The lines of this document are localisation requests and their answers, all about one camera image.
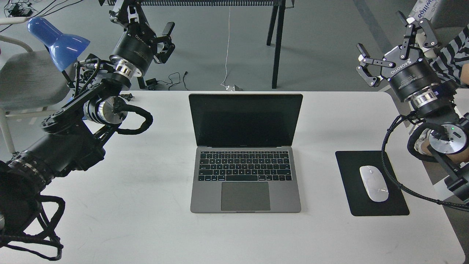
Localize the blue desk lamp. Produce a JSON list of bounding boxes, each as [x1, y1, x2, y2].
[[27, 17, 90, 73]]

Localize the black cables on floor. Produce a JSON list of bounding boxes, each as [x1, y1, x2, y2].
[[0, 0, 85, 33]]

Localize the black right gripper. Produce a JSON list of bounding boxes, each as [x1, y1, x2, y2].
[[356, 11, 442, 102]]

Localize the white cardboard box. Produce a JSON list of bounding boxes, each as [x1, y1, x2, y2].
[[406, 0, 446, 25]]

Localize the grey chair left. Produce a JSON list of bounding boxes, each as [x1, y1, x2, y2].
[[0, 17, 75, 155]]

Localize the white hanging cable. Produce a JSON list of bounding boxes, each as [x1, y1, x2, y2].
[[220, 5, 243, 92]]

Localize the grey laptop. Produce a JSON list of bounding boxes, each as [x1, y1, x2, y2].
[[189, 93, 303, 213]]

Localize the striped cloth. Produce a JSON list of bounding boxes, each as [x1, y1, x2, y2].
[[428, 25, 469, 88]]

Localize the black mouse pad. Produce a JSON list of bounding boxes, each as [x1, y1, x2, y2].
[[335, 151, 409, 217]]

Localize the black power adapter cable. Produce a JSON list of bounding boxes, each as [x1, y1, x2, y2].
[[137, 71, 190, 91]]

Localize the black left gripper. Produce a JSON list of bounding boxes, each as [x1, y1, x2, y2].
[[109, 0, 175, 73]]

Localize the white computer mouse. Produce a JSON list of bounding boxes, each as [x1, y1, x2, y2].
[[359, 165, 389, 202]]

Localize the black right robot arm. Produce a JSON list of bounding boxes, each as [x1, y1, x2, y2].
[[356, 11, 468, 212]]

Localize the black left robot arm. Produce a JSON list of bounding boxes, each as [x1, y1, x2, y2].
[[1, 0, 177, 261]]

